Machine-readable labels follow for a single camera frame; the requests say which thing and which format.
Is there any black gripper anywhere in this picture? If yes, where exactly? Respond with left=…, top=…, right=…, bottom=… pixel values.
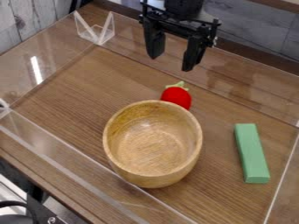
left=140, top=0, right=222, bottom=72

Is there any red strawberry toy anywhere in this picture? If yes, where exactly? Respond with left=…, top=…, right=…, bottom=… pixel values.
left=160, top=80, right=192, bottom=109

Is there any wooden bowl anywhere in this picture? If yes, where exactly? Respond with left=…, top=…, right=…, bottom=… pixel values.
left=103, top=100, right=203, bottom=188

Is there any green rectangular block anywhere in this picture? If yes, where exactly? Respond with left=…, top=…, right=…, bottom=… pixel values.
left=235, top=123, right=271, bottom=184

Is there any black metal stand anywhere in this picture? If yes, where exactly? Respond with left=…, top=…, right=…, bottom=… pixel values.
left=26, top=195, right=68, bottom=224

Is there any clear acrylic enclosure wall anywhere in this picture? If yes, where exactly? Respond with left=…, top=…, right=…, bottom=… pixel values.
left=0, top=5, right=299, bottom=224

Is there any black cable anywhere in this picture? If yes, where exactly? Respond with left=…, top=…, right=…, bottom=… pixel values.
left=0, top=200, right=40, bottom=224

